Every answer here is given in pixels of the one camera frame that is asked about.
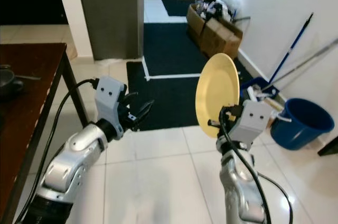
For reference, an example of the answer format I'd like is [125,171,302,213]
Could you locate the grey-blue left wrist camera mount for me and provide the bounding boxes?
[95,76,127,128]

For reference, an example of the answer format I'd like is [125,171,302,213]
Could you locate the large brown cardboard box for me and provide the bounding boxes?
[201,16,244,59]

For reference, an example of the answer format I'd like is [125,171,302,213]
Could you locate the blue handled mop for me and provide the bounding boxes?
[240,12,315,104]

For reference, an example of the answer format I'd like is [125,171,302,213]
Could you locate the small brown cardboard box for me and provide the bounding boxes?
[186,3,214,42]

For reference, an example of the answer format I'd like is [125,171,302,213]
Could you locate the silver metal pole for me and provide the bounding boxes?
[274,39,338,85]

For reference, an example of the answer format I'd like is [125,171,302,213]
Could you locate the blue plastic bucket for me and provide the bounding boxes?
[270,97,335,151]

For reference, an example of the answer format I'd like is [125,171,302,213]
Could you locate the yellow plate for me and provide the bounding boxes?
[195,53,241,139]

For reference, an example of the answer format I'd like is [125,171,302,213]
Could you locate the black floor mat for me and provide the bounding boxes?
[126,21,260,132]

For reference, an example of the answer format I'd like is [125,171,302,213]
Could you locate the grey tall panel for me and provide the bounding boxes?
[74,0,145,60]

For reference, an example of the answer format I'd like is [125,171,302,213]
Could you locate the dark brown wooden table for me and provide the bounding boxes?
[0,42,90,224]

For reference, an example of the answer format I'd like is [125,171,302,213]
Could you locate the grey-blue wrist camera mount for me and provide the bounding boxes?
[231,99,270,152]
[95,76,127,128]

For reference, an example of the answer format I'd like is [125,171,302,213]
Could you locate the dark grey cup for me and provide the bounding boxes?
[0,68,17,98]

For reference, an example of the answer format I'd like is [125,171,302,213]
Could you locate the grey-blue right wrist camera mount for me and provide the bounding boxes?
[231,99,270,152]

